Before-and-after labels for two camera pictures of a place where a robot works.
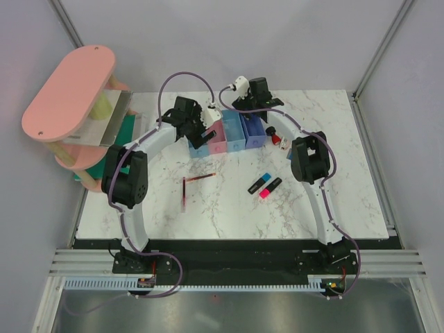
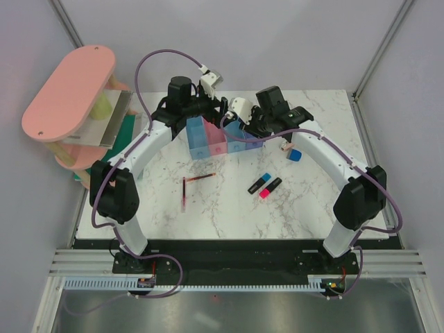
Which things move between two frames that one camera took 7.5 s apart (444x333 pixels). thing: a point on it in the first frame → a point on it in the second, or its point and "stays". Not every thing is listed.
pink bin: x=218 y=145 stays
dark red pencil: x=200 y=177 stays
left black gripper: x=197 y=140 → x=214 y=115
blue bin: x=234 y=130 stays
